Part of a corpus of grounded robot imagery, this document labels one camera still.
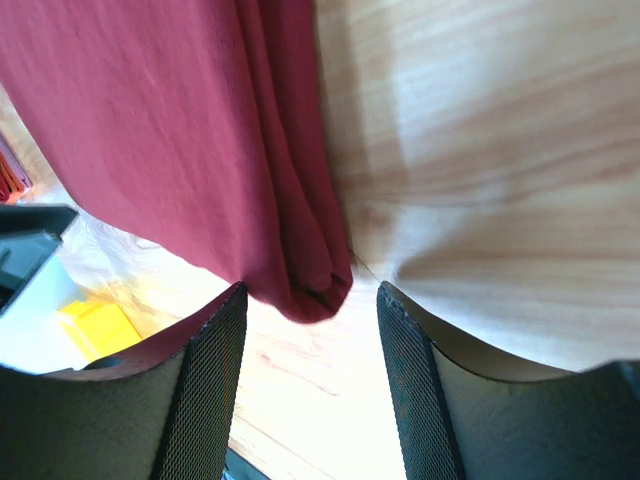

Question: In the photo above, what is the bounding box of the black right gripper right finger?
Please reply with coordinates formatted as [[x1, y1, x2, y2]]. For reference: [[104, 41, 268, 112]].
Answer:
[[376, 282, 639, 479]]

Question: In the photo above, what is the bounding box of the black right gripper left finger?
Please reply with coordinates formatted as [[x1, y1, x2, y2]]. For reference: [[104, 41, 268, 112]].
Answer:
[[1, 283, 248, 479]]

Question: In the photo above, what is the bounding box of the dark red t-shirt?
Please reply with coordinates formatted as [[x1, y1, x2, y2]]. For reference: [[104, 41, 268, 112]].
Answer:
[[1, 1, 352, 323]]

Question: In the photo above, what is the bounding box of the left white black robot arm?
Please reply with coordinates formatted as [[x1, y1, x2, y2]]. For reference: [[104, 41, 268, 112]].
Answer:
[[1, 205, 90, 374]]

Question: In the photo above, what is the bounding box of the yellow plastic bin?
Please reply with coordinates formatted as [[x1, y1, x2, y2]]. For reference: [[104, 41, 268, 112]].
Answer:
[[59, 301, 142, 362]]

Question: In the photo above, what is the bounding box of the bright red folded t-shirt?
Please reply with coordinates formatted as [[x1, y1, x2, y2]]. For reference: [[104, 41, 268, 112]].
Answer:
[[0, 161, 13, 203]]

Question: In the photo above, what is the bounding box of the orange folded t-shirt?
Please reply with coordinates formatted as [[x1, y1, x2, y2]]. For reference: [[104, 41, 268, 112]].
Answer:
[[1, 155, 26, 203]]

